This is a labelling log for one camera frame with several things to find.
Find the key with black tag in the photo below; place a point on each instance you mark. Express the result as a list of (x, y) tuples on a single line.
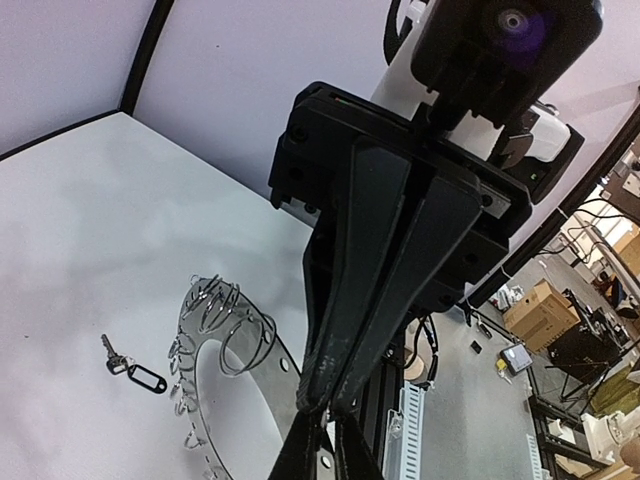
[(143, 377)]

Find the metal keyring disc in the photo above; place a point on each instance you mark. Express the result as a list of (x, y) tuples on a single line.
[(234, 382)]

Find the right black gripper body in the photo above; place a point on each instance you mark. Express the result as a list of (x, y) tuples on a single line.
[(325, 121)]

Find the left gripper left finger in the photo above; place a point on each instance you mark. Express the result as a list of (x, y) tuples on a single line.
[(297, 459)]

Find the cardboard box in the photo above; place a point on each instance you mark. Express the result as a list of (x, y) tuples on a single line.
[(542, 316)]

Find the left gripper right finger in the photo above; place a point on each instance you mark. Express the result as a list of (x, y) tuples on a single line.
[(353, 458)]

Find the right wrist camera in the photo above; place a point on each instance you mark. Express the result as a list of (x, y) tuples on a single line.
[(495, 58)]

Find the white slotted cable duct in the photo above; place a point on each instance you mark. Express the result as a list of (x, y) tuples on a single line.
[(402, 448)]

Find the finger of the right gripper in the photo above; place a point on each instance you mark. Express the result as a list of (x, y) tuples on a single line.
[(429, 229), (343, 262)]

